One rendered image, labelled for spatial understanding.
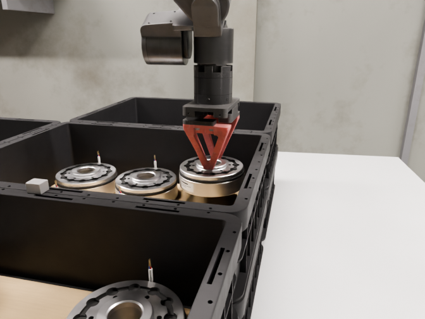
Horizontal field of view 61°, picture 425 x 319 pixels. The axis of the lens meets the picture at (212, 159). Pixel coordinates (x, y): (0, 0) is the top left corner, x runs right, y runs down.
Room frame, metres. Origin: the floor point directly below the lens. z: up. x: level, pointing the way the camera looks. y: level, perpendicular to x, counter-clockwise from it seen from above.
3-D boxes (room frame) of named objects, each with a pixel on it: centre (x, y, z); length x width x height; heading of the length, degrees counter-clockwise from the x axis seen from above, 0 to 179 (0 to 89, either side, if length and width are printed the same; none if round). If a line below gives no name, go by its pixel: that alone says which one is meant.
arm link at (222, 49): (0.54, 0.00, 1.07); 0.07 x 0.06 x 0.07; 82
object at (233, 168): (0.54, 0.00, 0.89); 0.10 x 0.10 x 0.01
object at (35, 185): (0.35, 0.19, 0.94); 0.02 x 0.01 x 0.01; 77
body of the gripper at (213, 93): (0.54, 0.00, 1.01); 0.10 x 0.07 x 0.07; 166
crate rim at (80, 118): (0.79, 0.06, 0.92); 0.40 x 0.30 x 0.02; 77
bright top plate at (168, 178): (0.56, 0.11, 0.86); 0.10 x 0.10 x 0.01
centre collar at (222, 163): (0.54, 0.00, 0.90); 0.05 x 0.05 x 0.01
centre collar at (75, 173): (0.58, 0.22, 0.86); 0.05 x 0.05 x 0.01
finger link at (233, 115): (0.55, 0.00, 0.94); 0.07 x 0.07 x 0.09; 76
